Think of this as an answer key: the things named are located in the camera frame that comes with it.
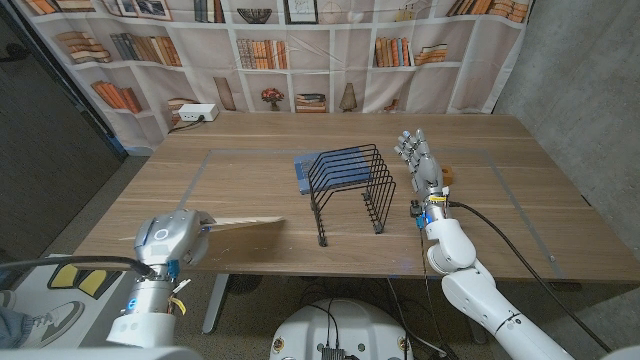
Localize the blue book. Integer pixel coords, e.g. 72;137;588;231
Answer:
293;146;374;195

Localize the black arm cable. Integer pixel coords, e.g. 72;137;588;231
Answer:
448;200;614;354
0;255;157;279

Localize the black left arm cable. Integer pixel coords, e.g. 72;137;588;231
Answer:
0;255;157;279

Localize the floor mat with yellow footprints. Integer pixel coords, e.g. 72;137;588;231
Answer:
9;254;136;350

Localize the blue jeans leg of person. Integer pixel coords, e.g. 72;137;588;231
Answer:
0;297;32;350

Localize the printed bookshelf backdrop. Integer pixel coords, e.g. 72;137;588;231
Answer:
12;0;531;156

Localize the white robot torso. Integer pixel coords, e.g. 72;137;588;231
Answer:
269;298;414;360

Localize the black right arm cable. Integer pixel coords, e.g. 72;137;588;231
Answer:
448;200;614;354

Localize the black power strip cable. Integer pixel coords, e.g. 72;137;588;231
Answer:
168;115;206;135

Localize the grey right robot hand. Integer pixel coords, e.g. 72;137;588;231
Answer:
393;128;451;202

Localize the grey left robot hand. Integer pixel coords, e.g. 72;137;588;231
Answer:
133;208;217;269

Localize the cream file folder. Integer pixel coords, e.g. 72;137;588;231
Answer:
118;215;286;242

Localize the white sneaker of person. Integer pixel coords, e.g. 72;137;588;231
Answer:
22;300;86;350

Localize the black wire file holder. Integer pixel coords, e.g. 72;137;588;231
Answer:
307;143;397;248

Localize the white table leg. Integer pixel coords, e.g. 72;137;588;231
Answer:
202;273;230;335

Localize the white power strip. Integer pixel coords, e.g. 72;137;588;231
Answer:
177;103;220;123

